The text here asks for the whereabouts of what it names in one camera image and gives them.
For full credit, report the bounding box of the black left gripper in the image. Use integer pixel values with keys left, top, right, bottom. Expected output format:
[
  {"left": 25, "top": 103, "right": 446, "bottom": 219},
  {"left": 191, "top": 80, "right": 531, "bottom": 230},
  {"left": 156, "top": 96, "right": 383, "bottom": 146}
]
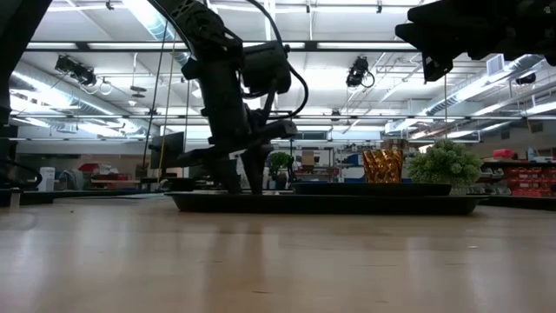
[{"left": 175, "top": 80, "right": 301, "bottom": 196}]

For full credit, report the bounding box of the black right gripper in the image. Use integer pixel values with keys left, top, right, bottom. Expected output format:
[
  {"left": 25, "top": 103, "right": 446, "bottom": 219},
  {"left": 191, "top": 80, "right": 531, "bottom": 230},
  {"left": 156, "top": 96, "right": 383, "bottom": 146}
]
[{"left": 394, "top": 0, "right": 556, "bottom": 83}]

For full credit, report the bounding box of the golden ribbed cup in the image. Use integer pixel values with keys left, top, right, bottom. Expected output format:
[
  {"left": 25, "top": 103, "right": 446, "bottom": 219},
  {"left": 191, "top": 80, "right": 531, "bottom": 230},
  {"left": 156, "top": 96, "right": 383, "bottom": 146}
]
[{"left": 361, "top": 149, "right": 405, "bottom": 184}]

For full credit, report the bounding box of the black arm base stand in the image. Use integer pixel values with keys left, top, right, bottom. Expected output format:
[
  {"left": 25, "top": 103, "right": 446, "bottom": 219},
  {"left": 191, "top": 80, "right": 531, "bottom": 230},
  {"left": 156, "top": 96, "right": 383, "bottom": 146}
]
[{"left": 0, "top": 0, "right": 54, "bottom": 208}]

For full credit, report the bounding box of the black flat tray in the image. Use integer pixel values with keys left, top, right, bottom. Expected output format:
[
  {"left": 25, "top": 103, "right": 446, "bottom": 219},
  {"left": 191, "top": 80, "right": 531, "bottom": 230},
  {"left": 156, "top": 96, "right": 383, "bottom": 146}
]
[{"left": 166, "top": 191, "right": 488, "bottom": 216}]

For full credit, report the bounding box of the small potted green plant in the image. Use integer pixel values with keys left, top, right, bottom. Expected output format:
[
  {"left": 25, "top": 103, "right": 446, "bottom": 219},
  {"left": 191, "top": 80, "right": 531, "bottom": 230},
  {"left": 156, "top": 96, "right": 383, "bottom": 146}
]
[{"left": 266, "top": 151, "right": 295, "bottom": 191}]

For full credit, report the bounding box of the black monitor on stand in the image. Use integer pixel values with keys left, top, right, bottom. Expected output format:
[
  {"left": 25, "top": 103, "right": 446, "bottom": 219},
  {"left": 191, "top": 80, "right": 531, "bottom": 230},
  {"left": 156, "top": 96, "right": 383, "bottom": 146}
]
[{"left": 149, "top": 131, "right": 186, "bottom": 179}]

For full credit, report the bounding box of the bushy green artificial plant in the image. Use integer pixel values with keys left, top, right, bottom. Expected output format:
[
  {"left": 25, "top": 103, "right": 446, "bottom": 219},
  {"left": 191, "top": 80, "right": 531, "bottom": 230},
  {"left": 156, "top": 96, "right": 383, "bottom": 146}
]
[{"left": 406, "top": 138, "right": 483, "bottom": 196}]

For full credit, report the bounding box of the shelf with small red bins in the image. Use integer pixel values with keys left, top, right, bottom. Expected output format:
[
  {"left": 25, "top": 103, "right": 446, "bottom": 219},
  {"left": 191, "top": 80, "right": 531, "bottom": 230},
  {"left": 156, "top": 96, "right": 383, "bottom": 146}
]
[{"left": 480, "top": 159, "right": 556, "bottom": 198}]

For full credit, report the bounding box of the white container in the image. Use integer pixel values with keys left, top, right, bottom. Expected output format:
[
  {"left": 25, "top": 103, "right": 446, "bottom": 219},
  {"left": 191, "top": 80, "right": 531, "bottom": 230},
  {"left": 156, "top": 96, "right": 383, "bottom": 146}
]
[{"left": 37, "top": 166, "right": 57, "bottom": 193}]

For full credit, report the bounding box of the black ceiling camera with cable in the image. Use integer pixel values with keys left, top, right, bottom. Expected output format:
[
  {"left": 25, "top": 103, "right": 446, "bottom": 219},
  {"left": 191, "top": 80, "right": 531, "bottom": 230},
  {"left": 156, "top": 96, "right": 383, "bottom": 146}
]
[
  {"left": 345, "top": 55, "right": 375, "bottom": 90},
  {"left": 53, "top": 54, "right": 98, "bottom": 87}
]

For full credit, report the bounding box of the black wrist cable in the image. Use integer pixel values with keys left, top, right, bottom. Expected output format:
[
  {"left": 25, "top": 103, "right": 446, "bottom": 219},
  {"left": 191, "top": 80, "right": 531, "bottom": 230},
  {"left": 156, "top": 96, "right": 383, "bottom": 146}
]
[{"left": 245, "top": 0, "right": 310, "bottom": 121}]

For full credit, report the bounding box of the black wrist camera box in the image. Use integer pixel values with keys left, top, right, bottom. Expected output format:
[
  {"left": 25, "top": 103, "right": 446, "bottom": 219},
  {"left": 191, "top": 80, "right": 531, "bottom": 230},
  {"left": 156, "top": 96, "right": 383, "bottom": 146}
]
[{"left": 241, "top": 41, "right": 293, "bottom": 96}]

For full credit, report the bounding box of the black overhead frame beam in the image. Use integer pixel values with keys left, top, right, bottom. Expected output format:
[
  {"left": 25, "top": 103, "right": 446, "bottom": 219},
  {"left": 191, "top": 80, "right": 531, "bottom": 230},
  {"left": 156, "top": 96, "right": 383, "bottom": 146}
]
[{"left": 23, "top": 41, "right": 419, "bottom": 53}]

